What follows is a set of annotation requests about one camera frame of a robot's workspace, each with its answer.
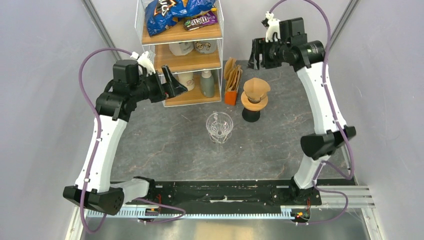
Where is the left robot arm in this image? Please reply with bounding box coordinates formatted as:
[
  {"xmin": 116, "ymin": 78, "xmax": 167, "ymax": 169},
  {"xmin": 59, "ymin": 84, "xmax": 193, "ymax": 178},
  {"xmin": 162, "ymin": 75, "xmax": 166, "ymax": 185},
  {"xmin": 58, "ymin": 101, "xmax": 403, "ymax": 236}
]
[{"xmin": 62, "ymin": 59, "xmax": 188, "ymax": 216}]

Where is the white cylindrical bottle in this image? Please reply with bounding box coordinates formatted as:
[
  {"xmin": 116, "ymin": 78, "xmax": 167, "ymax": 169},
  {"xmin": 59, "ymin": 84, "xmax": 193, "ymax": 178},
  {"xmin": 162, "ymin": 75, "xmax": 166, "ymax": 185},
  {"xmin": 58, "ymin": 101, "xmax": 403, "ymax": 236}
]
[{"xmin": 177, "ymin": 72, "xmax": 195, "ymax": 91}]

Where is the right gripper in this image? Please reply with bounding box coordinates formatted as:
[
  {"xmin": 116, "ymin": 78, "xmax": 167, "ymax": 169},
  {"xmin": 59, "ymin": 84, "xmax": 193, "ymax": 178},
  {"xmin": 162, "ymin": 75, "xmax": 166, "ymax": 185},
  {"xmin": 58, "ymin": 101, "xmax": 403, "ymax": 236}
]
[{"xmin": 245, "ymin": 37, "xmax": 290, "ymax": 70}]

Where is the grey green spray bottle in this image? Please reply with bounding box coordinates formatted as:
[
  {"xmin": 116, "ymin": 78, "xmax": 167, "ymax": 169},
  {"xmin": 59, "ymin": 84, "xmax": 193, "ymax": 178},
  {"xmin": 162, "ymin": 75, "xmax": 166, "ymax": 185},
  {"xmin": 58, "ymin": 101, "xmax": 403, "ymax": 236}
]
[{"xmin": 200, "ymin": 70, "xmax": 215, "ymax": 98}]

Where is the round wooden dripper stand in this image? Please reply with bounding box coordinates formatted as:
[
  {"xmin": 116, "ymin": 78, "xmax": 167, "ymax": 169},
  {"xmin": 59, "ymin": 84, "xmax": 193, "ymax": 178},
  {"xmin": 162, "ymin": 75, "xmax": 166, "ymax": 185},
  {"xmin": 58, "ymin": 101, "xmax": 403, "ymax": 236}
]
[{"xmin": 241, "ymin": 91, "xmax": 269, "ymax": 112}]

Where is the glass carafe with brown band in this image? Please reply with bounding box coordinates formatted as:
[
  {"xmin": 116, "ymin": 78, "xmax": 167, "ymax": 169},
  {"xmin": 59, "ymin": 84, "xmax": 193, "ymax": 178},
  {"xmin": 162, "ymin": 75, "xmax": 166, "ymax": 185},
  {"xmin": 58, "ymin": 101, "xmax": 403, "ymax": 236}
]
[{"xmin": 209, "ymin": 132, "xmax": 232, "ymax": 144}]

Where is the clear glass dripper with handle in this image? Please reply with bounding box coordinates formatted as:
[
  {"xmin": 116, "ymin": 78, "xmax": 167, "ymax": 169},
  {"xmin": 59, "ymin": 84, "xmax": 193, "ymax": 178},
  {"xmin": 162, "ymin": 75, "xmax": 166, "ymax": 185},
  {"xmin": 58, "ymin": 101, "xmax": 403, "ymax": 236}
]
[{"xmin": 206, "ymin": 111, "xmax": 234, "ymax": 135}]

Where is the black coffee server pot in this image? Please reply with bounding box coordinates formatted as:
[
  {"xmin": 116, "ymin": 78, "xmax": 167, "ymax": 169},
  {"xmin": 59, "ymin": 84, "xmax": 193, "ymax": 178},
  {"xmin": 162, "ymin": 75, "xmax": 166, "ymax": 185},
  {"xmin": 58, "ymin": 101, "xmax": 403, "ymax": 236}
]
[{"xmin": 241, "ymin": 108, "xmax": 261, "ymax": 123}]

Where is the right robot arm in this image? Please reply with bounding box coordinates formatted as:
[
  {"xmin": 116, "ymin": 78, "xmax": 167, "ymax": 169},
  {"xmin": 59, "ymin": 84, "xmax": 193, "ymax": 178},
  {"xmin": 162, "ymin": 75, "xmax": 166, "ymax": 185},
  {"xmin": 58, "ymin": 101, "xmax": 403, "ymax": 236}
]
[{"xmin": 248, "ymin": 13, "xmax": 356, "ymax": 205}]

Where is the aluminium frame rail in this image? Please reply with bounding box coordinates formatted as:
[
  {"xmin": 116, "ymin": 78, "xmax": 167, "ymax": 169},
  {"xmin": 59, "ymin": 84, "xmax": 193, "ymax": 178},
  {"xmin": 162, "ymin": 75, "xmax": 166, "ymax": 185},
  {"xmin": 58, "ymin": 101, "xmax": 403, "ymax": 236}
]
[{"xmin": 84, "ymin": 178, "xmax": 385, "ymax": 240}]

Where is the orange filter holder box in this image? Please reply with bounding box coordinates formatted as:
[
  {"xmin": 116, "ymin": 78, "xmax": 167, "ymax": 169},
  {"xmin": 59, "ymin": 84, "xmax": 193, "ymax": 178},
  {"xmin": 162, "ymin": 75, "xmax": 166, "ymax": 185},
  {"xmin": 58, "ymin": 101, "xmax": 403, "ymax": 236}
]
[{"xmin": 224, "ymin": 79, "xmax": 240, "ymax": 106}]

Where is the white printed cup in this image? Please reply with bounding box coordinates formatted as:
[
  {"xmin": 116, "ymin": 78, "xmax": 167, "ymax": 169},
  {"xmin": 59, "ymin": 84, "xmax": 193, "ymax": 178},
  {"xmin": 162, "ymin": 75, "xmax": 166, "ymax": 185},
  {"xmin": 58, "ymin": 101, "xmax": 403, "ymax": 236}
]
[{"xmin": 193, "ymin": 40, "xmax": 218, "ymax": 54}]

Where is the brown paper filter stack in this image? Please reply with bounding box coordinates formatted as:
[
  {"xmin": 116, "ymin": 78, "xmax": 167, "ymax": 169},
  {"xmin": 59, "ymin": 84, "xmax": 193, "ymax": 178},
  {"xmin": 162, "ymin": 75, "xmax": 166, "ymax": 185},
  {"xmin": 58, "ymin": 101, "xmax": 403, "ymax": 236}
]
[{"xmin": 224, "ymin": 57, "xmax": 243, "ymax": 92}]

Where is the white wire shelf rack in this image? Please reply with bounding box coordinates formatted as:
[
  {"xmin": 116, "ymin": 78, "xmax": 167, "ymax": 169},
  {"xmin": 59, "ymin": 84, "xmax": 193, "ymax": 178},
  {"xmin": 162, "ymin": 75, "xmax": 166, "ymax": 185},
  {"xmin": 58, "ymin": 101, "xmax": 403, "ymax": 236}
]
[{"xmin": 134, "ymin": 0, "xmax": 224, "ymax": 107}]

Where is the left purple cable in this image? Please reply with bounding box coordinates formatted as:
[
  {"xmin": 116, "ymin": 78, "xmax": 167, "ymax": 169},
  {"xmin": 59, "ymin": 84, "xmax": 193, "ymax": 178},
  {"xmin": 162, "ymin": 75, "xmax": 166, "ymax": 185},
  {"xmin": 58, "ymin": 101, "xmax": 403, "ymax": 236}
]
[{"xmin": 78, "ymin": 47, "xmax": 187, "ymax": 234}]

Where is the brown paper coffee filter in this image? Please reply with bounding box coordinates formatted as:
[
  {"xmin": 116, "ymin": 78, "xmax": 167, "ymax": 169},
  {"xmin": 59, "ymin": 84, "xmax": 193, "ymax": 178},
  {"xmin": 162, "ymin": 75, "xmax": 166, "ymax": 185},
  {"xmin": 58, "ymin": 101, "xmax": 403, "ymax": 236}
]
[{"xmin": 243, "ymin": 77, "xmax": 271, "ymax": 97}]

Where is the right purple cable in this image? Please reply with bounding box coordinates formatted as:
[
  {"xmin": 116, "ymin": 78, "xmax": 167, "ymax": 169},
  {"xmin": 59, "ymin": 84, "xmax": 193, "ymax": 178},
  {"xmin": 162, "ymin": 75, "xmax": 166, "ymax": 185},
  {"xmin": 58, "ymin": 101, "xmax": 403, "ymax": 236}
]
[{"xmin": 268, "ymin": 0, "xmax": 355, "ymax": 226}]

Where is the clear ribbed glass dripper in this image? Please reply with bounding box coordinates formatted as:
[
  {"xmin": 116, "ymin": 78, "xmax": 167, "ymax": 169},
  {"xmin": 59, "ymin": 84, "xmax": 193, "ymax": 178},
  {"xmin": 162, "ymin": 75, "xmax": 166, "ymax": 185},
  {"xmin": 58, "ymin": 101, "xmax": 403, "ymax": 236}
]
[{"xmin": 247, "ymin": 94, "xmax": 268, "ymax": 104}]

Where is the purple cable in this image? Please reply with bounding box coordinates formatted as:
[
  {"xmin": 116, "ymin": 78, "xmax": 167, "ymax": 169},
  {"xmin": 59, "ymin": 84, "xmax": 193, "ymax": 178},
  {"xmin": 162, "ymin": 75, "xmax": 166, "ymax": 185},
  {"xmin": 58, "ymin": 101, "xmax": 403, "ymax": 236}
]
[
  {"xmin": 268, "ymin": 0, "xmax": 355, "ymax": 226},
  {"xmin": 78, "ymin": 47, "xmax": 187, "ymax": 234}
]

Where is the blue chips bag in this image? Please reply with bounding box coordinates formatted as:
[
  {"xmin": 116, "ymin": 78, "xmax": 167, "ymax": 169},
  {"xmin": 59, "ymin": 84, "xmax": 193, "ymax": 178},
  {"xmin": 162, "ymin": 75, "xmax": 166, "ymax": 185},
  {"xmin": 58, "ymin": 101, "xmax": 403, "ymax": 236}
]
[{"xmin": 145, "ymin": 0, "xmax": 216, "ymax": 37}]

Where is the purple candy bag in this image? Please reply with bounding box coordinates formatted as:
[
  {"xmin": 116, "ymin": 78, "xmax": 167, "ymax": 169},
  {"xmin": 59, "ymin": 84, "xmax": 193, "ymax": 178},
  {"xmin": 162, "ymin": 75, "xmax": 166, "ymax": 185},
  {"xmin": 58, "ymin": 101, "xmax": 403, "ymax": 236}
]
[{"xmin": 183, "ymin": 11, "xmax": 218, "ymax": 31}]

